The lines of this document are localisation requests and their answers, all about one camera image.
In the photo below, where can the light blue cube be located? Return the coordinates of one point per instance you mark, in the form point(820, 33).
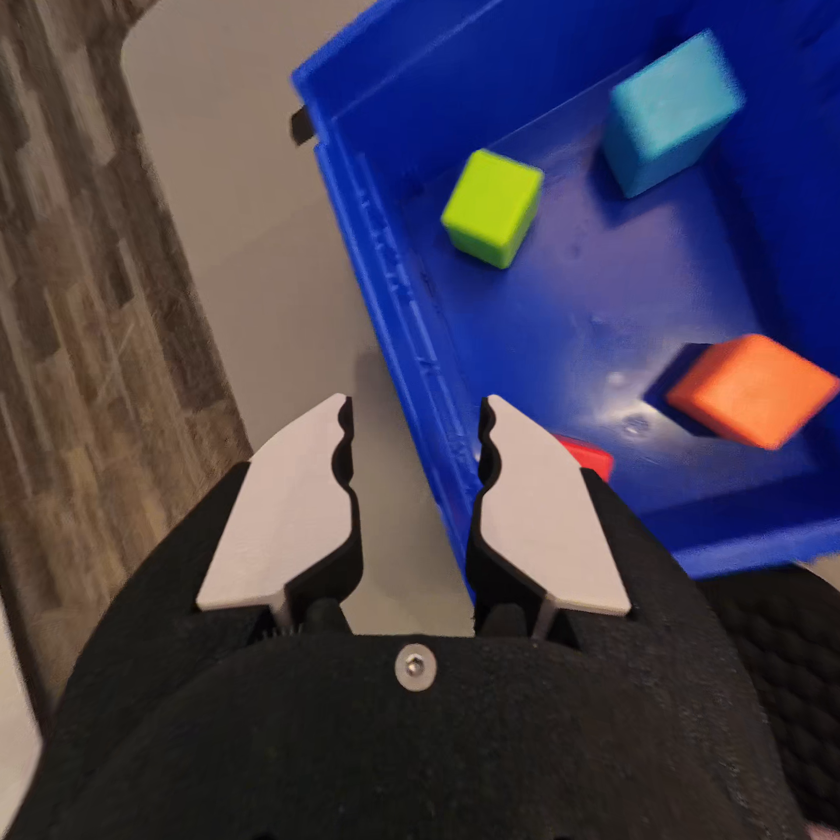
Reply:
point(669, 111)

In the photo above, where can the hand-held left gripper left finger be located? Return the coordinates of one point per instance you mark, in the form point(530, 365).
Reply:
point(282, 518)

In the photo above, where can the black wrist rest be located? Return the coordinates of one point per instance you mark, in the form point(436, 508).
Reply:
point(794, 689)

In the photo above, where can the orange cube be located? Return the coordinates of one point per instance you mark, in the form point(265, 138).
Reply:
point(754, 390)

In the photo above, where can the green cube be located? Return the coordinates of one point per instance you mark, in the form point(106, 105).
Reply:
point(492, 207)

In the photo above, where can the blue plastic bin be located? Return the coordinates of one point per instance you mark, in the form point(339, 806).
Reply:
point(590, 315)

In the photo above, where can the red cube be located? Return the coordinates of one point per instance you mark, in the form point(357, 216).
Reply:
point(590, 456)

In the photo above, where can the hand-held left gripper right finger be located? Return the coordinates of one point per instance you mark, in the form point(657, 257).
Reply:
point(548, 525)

